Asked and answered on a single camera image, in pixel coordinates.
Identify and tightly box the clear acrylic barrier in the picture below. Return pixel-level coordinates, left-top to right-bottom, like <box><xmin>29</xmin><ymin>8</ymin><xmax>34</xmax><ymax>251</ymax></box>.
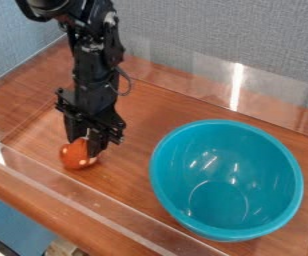
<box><xmin>122</xmin><ymin>54</ymin><xmax>308</xmax><ymax>136</ymax></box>
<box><xmin>0</xmin><ymin>38</ymin><xmax>73</xmax><ymax>139</ymax></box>
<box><xmin>0</xmin><ymin>143</ymin><xmax>229</xmax><ymax>256</ymax></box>

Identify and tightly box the clear acrylic back barrier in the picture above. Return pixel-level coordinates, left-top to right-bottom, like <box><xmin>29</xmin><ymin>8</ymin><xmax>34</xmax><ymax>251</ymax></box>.
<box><xmin>122</xmin><ymin>54</ymin><xmax>308</xmax><ymax>136</ymax></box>

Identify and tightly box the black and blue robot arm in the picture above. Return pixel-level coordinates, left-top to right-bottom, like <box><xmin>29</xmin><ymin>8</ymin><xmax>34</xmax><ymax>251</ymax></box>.
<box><xmin>15</xmin><ymin>0</ymin><xmax>126</xmax><ymax>157</ymax></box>

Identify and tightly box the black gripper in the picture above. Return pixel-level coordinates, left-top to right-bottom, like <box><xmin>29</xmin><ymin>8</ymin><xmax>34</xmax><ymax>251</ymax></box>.
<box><xmin>57</xmin><ymin>43</ymin><xmax>126</xmax><ymax>158</ymax></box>

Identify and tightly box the black cable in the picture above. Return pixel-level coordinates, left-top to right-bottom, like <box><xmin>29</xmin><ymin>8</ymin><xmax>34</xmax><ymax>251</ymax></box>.
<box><xmin>109</xmin><ymin>66</ymin><xmax>134</xmax><ymax>98</ymax></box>

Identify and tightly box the plush mushroom brown cap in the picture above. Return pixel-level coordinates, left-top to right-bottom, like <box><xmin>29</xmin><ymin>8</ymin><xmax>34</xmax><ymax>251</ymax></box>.
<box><xmin>60</xmin><ymin>137</ymin><xmax>98</xmax><ymax>170</ymax></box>

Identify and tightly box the clear acrylic front barrier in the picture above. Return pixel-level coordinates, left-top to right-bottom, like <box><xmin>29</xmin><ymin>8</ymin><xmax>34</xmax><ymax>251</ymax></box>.
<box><xmin>0</xmin><ymin>143</ymin><xmax>229</xmax><ymax>256</ymax></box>

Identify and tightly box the blue plastic bowl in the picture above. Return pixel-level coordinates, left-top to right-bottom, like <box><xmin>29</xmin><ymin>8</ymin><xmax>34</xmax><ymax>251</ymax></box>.
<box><xmin>149</xmin><ymin>119</ymin><xmax>304</xmax><ymax>242</ymax></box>

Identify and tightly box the clear acrylic left barrier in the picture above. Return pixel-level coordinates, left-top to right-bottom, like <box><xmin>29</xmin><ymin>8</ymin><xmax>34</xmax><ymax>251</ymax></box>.
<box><xmin>0</xmin><ymin>38</ymin><xmax>73</xmax><ymax>139</ymax></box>

